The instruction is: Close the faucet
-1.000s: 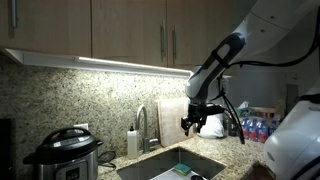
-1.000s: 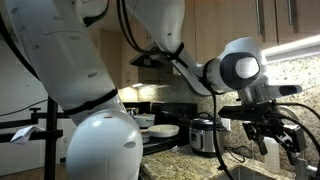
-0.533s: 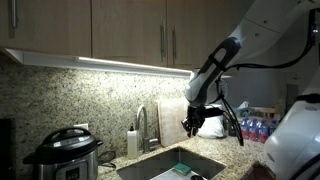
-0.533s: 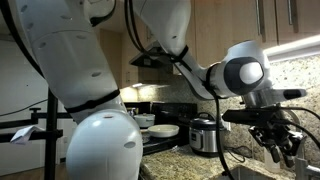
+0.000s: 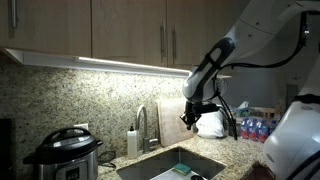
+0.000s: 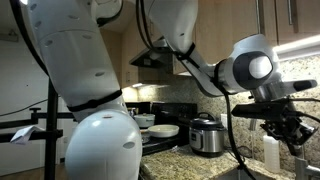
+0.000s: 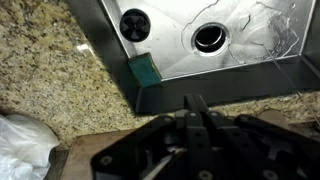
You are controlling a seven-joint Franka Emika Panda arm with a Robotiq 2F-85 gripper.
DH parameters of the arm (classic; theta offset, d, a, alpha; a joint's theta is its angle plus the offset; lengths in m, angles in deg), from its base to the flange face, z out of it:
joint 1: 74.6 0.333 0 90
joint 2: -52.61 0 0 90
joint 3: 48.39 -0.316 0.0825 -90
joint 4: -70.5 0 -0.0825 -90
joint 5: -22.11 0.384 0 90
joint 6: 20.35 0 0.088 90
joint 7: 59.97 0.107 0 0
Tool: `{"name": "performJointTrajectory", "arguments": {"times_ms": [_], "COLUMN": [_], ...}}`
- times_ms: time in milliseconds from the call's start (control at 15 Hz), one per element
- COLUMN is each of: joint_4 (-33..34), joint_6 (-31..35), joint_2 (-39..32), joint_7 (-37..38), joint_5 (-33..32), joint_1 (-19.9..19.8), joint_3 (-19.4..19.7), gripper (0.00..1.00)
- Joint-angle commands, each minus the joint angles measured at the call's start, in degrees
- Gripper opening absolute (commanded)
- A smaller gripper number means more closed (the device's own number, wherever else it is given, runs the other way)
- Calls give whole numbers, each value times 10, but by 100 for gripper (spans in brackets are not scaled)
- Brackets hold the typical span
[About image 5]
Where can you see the wide wooden cabinet door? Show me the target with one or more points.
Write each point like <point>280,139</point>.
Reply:
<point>50,23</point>

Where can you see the tissue box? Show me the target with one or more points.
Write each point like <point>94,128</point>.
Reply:
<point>243,109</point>

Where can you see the white wall outlet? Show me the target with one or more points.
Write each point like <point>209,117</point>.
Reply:
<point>81,126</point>

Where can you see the white soap dispenser bottle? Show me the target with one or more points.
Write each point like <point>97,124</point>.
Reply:
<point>132,143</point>

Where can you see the black sink drain stopper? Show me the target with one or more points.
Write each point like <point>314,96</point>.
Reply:
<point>197,178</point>

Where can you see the wooden cutting board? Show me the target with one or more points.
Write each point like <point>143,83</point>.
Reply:
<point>171,123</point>

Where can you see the green dish sponge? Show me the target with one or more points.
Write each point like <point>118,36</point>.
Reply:
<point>182,168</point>

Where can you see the under-cabinet light strip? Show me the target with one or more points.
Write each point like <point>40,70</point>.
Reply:
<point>133,65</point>

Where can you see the stainless steel sink basin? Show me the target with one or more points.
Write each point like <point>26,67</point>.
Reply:
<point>160,163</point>

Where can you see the chrome gooseneck faucet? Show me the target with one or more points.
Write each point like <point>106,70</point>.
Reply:
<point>145,133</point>

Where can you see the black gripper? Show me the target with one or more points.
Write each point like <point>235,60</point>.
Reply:
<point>193,111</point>

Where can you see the white plastic bag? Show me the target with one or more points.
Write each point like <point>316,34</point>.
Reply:
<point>210,125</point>

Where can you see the black appliance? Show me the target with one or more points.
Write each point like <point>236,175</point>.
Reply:
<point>6,150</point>

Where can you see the black silver pressure cooker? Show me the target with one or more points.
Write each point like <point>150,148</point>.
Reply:
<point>66,153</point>

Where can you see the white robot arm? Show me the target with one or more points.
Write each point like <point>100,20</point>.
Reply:
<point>260,20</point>

